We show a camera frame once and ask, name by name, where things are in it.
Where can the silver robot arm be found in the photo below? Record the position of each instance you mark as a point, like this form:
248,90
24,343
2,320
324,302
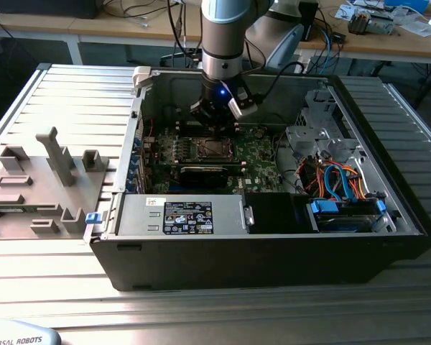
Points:
222,36

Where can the black equipment box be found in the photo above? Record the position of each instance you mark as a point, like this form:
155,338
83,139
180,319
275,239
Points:
43,8

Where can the black rectangular device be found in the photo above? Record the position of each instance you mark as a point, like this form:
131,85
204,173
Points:
309,18

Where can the grey teach pendant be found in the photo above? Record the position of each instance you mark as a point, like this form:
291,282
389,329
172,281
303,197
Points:
21,334

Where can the wooden desk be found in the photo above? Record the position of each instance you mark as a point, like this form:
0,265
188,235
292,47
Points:
380,45
93,27

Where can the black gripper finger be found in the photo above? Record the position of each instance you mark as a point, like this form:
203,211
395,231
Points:
203,111
226,124

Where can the green motherboard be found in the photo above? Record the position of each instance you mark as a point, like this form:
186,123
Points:
262,169

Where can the black PC case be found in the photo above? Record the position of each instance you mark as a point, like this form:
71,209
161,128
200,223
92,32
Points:
237,262

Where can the blue box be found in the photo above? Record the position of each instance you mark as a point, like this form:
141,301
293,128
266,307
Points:
409,4

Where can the clear plastic bag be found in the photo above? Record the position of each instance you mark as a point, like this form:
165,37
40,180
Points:
416,27

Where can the printed paper sheet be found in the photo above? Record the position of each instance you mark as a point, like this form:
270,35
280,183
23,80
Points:
345,11

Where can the hard disk in blue carrier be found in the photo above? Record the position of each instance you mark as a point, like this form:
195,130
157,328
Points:
325,208

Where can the grey parts rack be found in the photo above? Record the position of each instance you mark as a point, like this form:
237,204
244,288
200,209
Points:
39,187

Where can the metal drive cage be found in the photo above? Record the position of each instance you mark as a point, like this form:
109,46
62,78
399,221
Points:
301,138

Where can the small white device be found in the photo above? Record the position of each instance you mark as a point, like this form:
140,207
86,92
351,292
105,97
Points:
307,68

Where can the beige case latch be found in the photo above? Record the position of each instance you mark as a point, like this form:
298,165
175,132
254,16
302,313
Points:
142,77

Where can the silver power supply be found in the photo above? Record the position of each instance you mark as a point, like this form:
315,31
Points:
136,215

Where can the CPU socket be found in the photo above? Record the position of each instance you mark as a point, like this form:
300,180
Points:
197,156

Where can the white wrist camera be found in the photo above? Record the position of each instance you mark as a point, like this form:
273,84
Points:
242,108

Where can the silver CPU green edge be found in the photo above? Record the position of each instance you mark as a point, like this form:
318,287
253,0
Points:
214,147

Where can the blue case latch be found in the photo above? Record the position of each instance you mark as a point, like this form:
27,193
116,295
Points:
93,218

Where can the CPU cooler heatsink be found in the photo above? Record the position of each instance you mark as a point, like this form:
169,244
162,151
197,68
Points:
359,23

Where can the black graphics card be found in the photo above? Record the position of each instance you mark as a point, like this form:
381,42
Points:
204,178

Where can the black plastic shroud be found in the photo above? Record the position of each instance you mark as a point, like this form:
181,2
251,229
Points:
273,213

